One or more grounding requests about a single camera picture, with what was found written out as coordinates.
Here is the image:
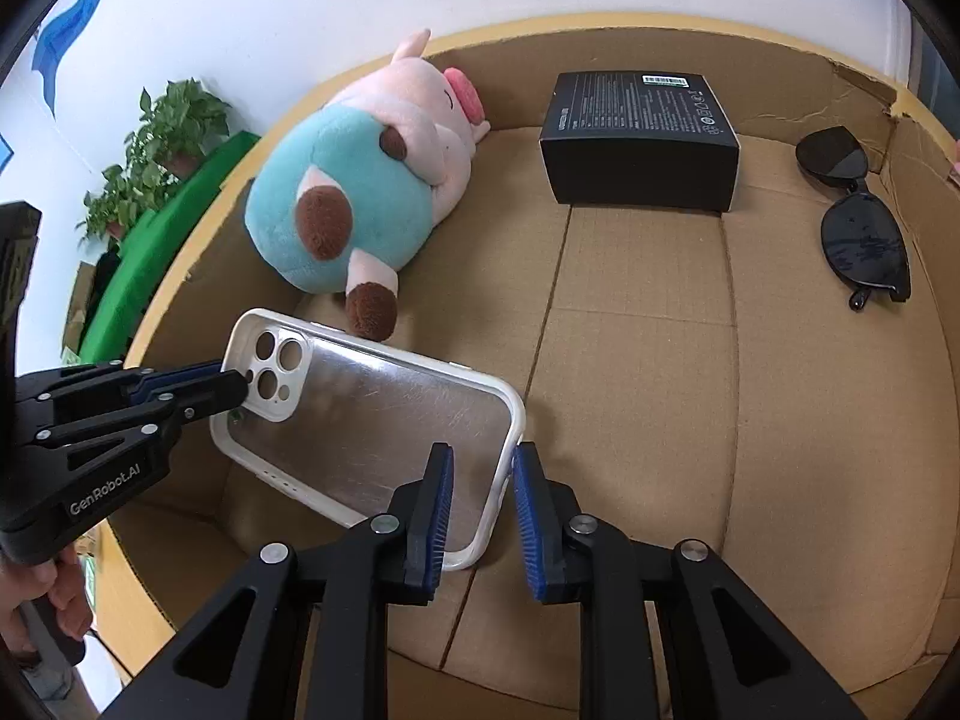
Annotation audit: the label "blue wall poster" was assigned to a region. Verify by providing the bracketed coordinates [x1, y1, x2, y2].
[30, 0, 117, 117]

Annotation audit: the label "clear white-edged phone case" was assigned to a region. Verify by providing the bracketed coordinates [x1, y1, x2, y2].
[210, 307, 526, 571]

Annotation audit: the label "green potted plant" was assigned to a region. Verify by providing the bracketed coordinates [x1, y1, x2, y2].
[77, 77, 232, 241]

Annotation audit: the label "brown cardboard box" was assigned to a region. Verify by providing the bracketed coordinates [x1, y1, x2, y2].
[97, 13, 960, 720]

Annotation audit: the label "small brown carton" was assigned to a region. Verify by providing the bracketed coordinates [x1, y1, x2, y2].
[64, 261, 100, 352]

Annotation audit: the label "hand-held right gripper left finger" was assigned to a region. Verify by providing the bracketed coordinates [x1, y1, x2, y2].
[126, 442, 456, 720]

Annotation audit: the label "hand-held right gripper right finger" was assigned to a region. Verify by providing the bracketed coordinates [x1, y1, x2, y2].
[511, 441, 867, 720]

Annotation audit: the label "person's left hand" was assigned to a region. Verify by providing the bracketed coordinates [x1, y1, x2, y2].
[0, 544, 95, 665]

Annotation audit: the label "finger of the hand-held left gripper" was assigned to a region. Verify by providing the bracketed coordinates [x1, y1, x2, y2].
[30, 371, 250, 466]
[15, 360, 226, 412]

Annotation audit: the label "black sunglasses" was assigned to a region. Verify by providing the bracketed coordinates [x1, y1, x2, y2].
[795, 127, 912, 311]

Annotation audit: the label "green sofa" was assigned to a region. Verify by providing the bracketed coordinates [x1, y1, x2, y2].
[79, 129, 263, 362]

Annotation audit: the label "black product box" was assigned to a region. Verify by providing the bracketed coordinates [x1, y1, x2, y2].
[538, 71, 741, 212]

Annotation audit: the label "pink and teal pig plush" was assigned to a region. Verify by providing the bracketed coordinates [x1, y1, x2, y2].
[246, 28, 490, 342]

